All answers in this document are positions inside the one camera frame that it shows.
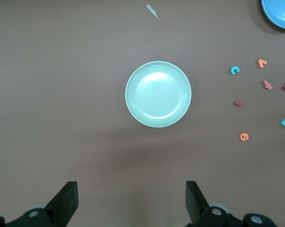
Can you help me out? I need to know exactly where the white paper scrap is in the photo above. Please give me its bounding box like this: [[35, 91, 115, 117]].
[[146, 4, 160, 21]]

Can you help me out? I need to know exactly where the blue plate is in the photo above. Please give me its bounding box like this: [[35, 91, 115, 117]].
[[260, 0, 285, 30]]

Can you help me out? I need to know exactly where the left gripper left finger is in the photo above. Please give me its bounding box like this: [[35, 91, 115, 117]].
[[0, 181, 79, 227]]

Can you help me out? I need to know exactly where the green plate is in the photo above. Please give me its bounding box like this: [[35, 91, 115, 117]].
[[125, 61, 192, 128]]

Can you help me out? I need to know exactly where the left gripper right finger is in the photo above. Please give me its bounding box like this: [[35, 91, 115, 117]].
[[185, 181, 279, 227]]

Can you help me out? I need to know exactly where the brown table cover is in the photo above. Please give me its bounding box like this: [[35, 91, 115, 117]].
[[0, 0, 285, 227]]

